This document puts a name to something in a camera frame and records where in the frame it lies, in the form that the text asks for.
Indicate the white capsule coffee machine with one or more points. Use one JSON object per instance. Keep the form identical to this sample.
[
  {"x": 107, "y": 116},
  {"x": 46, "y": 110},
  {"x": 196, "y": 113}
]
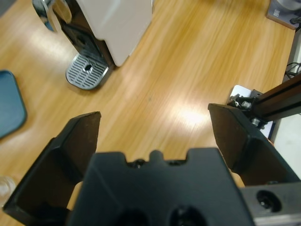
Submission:
[{"x": 117, "y": 28}]

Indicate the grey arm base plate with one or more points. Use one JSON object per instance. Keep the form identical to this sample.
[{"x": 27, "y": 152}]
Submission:
[{"x": 282, "y": 14}]

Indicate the clear drinking glass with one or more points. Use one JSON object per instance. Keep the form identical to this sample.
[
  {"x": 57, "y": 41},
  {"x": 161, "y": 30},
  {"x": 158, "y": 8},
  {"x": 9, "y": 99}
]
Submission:
[{"x": 5, "y": 190}]

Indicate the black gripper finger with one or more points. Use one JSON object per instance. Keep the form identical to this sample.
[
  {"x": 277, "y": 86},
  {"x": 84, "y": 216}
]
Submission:
[
  {"x": 249, "y": 155},
  {"x": 58, "y": 164}
]

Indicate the centre metal base mount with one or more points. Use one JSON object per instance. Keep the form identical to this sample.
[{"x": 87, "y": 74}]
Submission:
[{"x": 277, "y": 96}]

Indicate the blue plastic tray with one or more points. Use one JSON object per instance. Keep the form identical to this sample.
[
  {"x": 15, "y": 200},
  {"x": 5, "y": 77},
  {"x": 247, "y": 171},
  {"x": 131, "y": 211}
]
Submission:
[{"x": 10, "y": 103}]

